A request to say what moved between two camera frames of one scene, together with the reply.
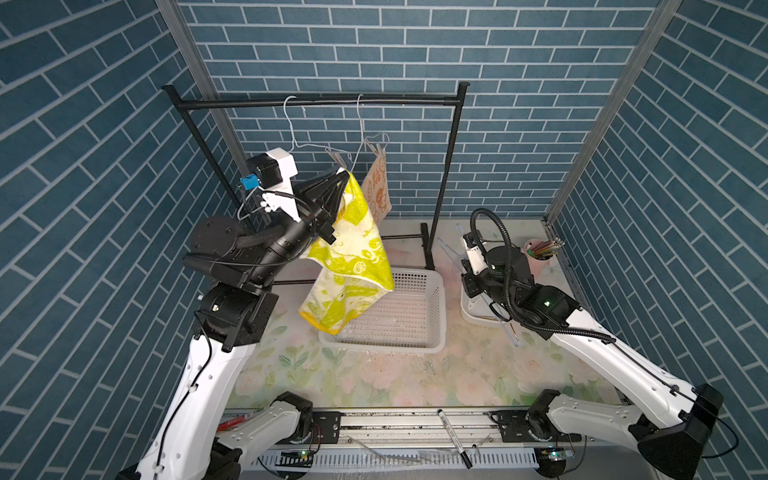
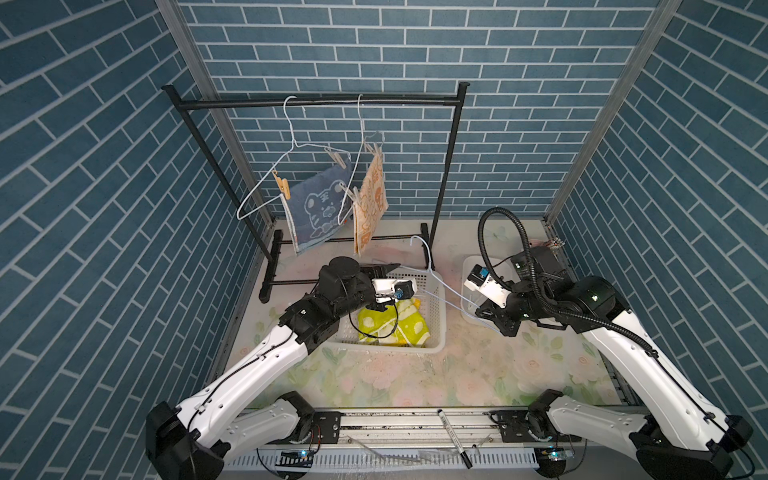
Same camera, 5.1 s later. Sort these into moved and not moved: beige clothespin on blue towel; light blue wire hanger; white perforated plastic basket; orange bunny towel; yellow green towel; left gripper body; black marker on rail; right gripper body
Moved: right gripper body; yellow green towel; left gripper body; light blue wire hanger
Not moved: beige clothespin on blue towel; black marker on rail; orange bunny towel; white perforated plastic basket
